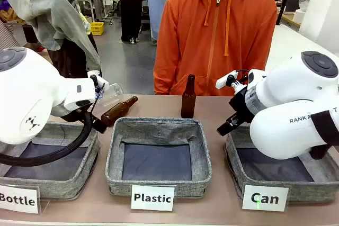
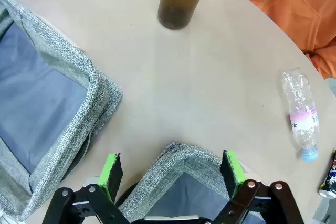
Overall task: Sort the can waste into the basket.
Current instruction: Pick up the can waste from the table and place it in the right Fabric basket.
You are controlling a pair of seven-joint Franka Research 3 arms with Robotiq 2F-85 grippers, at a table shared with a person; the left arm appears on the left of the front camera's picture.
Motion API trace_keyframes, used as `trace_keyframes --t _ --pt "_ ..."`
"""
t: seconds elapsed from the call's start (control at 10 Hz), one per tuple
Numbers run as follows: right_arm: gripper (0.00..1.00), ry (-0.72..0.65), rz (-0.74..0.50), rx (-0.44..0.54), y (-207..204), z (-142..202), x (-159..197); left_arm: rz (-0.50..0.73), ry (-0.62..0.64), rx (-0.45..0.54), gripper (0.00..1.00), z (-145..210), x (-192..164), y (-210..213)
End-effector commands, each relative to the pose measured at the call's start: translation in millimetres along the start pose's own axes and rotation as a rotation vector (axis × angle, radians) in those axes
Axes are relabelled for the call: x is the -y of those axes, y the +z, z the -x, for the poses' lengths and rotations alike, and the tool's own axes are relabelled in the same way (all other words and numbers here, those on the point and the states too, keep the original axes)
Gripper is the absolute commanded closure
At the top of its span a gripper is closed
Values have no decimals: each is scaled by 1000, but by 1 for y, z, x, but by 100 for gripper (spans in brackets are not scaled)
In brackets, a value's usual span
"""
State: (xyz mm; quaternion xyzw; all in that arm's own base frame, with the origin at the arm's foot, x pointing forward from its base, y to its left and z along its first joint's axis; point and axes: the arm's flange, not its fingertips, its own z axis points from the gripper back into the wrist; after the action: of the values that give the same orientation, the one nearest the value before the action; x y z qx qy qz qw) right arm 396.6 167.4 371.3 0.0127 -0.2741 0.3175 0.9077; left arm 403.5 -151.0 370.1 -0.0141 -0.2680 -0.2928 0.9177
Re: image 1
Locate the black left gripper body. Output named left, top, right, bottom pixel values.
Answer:
left=52, top=104, right=96, bottom=125

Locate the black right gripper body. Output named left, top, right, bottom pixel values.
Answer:
left=228, top=88, right=255, bottom=129

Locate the large clear plastic bottle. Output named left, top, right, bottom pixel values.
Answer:
left=94, top=83, right=124, bottom=105

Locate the brown glass bottle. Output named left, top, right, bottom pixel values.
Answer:
left=100, top=95, right=139, bottom=128
left=181, top=74, right=197, bottom=119

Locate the black wrap on arm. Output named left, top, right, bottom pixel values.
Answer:
left=309, top=110, right=339, bottom=161

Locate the person's right forearm orange sleeve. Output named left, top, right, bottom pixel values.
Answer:
left=153, top=43, right=183, bottom=96

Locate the person's left forearm orange sleeve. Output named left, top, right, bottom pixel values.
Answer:
left=245, top=24, right=278, bottom=78

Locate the grey fabric basket plastic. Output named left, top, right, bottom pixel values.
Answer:
left=104, top=116, right=213, bottom=200

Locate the grey fabric basket bottle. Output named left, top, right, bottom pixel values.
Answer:
left=0, top=121, right=102, bottom=201

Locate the grey fabric basket can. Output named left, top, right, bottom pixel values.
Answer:
left=224, top=125, right=339, bottom=204

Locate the white Can label sign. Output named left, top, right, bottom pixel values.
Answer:
left=241, top=185, right=290, bottom=212

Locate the person in orange hoodie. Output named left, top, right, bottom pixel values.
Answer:
left=153, top=0, right=278, bottom=97

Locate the white side table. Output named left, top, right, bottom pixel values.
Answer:
left=264, top=23, right=339, bottom=71

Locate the yellow plastic crate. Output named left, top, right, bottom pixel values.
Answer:
left=90, top=21, right=105, bottom=36

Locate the white Plastic label sign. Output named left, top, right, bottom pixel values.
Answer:
left=130, top=184, right=176, bottom=212

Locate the person in grey jacket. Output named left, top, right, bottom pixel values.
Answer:
left=2, top=0, right=103, bottom=79

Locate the white Bottle label sign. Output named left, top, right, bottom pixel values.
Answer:
left=0, top=184, right=41, bottom=215

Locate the checked cloth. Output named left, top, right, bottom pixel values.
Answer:
left=0, top=19, right=21, bottom=52

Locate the white paper roll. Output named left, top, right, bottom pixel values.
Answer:
left=293, top=8, right=309, bottom=25

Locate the background work desk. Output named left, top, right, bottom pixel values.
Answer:
left=76, top=0, right=99, bottom=23

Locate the person in black trousers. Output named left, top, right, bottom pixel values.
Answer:
left=117, top=0, right=146, bottom=44

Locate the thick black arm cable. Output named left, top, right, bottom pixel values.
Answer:
left=0, top=83, right=106, bottom=168

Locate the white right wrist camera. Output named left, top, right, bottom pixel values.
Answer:
left=215, top=70, right=239, bottom=90

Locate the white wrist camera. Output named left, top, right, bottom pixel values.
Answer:
left=89, top=74, right=109, bottom=89
left=215, top=70, right=239, bottom=90

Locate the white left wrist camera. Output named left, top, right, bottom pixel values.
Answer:
left=89, top=74, right=109, bottom=89

